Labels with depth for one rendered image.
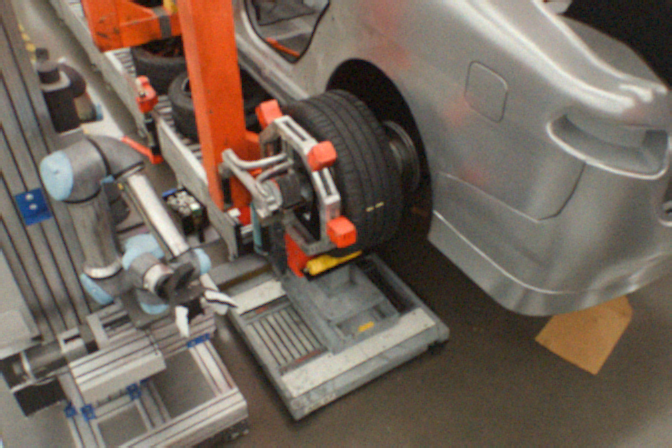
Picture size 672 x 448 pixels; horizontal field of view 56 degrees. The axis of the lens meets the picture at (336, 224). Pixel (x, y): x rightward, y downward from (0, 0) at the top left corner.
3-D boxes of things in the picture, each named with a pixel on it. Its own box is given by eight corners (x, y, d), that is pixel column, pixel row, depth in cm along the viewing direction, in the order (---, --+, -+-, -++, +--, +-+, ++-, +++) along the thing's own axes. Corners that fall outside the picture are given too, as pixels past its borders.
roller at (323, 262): (366, 254, 280) (367, 244, 276) (308, 279, 268) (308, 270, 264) (359, 246, 284) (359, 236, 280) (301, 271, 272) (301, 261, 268)
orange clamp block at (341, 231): (343, 228, 242) (356, 242, 236) (325, 236, 239) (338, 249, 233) (343, 214, 238) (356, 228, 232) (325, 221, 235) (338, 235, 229)
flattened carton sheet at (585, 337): (639, 306, 321) (641, 301, 319) (594, 376, 289) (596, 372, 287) (581, 278, 335) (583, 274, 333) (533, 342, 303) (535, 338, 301)
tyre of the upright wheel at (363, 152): (383, 267, 280) (422, 172, 226) (337, 288, 270) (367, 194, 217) (309, 161, 308) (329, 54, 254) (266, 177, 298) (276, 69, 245)
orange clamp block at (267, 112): (284, 120, 254) (276, 99, 254) (267, 125, 251) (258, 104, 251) (279, 125, 260) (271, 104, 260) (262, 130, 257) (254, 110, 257)
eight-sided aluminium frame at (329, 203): (340, 274, 257) (341, 163, 222) (326, 280, 254) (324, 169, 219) (277, 202, 292) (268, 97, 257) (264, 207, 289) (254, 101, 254)
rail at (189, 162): (251, 244, 330) (248, 212, 316) (235, 251, 327) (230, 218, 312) (108, 59, 489) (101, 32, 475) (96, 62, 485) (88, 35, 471)
